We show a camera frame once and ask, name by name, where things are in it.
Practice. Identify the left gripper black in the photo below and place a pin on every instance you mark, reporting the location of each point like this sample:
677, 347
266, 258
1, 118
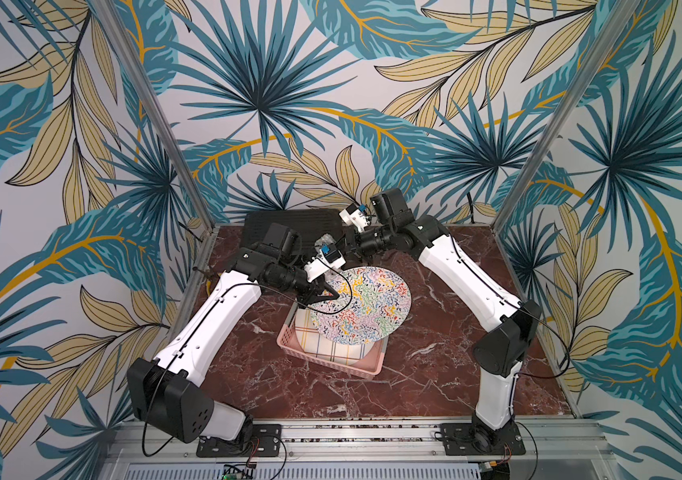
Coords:
312, 292

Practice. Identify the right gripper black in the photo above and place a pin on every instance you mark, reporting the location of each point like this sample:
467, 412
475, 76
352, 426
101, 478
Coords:
350, 241

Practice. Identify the colourful squiggle pattern plate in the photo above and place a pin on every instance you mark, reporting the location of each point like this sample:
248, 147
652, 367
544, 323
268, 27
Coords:
373, 302

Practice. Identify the white plaid striped plate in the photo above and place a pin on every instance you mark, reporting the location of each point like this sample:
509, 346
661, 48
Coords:
314, 344

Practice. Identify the pink plastic basket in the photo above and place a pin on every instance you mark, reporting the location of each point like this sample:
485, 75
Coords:
367, 368

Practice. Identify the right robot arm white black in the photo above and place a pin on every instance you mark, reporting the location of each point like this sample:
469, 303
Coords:
510, 324

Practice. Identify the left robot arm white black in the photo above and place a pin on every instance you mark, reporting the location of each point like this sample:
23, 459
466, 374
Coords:
166, 390

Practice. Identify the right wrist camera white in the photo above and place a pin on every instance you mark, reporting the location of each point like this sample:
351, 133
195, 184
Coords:
356, 216

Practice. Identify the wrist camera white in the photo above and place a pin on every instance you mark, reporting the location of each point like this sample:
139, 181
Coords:
356, 216
327, 257

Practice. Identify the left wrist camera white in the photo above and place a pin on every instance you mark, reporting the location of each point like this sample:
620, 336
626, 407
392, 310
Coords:
327, 257

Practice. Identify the yellow handled pliers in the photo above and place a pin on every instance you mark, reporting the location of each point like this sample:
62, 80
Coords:
209, 280

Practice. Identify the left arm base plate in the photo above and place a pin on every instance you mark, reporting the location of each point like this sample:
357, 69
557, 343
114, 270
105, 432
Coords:
256, 440

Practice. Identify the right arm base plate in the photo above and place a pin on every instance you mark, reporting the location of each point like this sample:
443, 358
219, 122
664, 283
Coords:
468, 439

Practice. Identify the right aluminium frame post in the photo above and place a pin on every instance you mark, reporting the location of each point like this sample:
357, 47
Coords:
593, 59

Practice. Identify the aluminium frame post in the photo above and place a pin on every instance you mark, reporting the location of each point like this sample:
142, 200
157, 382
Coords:
120, 40
593, 59

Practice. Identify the left aluminium frame post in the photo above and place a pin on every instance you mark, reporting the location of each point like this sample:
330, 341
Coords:
120, 40

